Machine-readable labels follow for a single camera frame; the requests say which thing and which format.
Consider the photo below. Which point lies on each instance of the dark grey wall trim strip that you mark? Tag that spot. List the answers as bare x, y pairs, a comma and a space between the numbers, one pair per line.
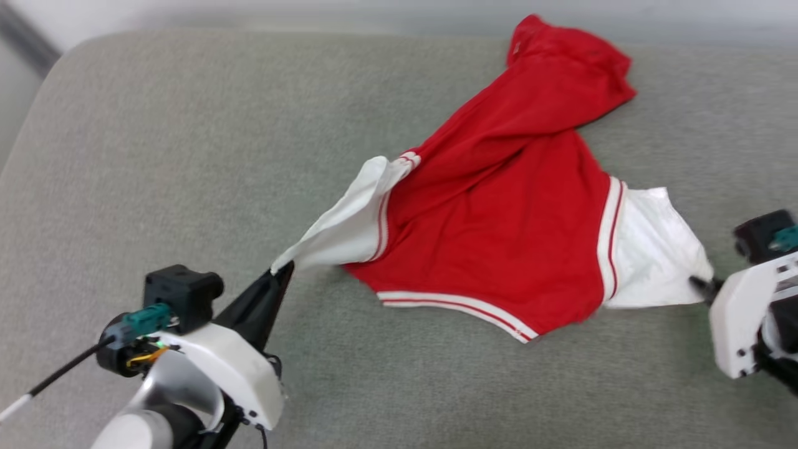
25, 40

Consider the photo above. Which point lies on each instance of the red and white jersey shirt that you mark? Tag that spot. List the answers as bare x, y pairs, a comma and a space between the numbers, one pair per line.
499, 218

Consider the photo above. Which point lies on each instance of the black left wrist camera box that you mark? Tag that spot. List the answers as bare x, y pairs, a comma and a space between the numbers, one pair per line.
181, 296

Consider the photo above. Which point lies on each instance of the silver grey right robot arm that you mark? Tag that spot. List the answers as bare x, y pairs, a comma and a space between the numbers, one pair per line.
782, 349

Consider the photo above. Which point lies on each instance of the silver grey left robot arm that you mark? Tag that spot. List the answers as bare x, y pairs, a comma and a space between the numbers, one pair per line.
143, 430

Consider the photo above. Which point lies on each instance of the grey fabric sofa cushion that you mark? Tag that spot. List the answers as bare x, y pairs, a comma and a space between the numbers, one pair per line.
187, 156

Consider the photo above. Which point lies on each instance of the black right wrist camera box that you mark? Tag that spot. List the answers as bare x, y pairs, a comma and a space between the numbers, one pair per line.
757, 237

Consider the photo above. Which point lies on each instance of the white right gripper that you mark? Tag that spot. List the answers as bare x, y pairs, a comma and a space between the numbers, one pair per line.
735, 324

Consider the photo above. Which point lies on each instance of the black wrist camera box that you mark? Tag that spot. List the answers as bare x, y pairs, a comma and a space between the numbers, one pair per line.
757, 237
181, 296

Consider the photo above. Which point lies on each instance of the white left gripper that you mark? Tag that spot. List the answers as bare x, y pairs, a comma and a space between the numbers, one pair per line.
243, 368

